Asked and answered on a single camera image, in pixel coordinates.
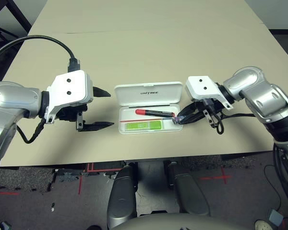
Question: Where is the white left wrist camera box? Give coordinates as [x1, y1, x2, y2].
[45, 69, 95, 124]

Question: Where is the grey robot leg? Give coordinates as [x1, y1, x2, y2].
[107, 165, 138, 230]
[167, 161, 211, 216]

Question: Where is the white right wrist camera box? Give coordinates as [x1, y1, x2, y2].
[184, 75, 233, 111]

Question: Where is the grey robot right leg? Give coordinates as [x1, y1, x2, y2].
[167, 161, 211, 216]

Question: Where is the white hinged pencil case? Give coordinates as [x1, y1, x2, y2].
[114, 81, 184, 135]

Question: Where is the thin left gripper cable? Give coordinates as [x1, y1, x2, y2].
[16, 117, 48, 145]

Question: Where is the beige robot torso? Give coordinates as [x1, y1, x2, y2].
[115, 212, 233, 230]

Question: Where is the blue grey foot pedal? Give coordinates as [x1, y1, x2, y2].
[267, 208, 284, 226]

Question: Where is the green white eraser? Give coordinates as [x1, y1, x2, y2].
[125, 121, 162, 131]

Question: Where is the black marker with red cap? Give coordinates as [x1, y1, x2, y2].
[135, 109, 175, 118]

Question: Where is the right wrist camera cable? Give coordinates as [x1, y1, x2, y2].
[203, 112, 259, 135]

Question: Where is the grey robot left leg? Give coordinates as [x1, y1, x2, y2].
[107, 165, 138, 230]

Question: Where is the black metal table frame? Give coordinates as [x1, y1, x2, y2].
[0, 0, 32, 36]

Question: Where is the thin black floor cable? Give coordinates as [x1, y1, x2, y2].
[264, 164, 283, 211]

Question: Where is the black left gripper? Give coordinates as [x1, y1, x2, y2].
[55, 86, 115, 132]

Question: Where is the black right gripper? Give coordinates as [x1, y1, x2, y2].
[177, 98, 223, 127]

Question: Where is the white shoe of bystander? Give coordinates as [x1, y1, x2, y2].
[254, 219, 271, 230]

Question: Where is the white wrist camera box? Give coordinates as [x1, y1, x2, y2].
[184, 75, 233, 111]
[45, 69, 95, 124]

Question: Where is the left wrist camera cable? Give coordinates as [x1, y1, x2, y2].
[0, 35, 82, 72]

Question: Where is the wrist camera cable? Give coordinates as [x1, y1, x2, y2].
[203, 112, 259, 135]
[0, 35, 82, 72]

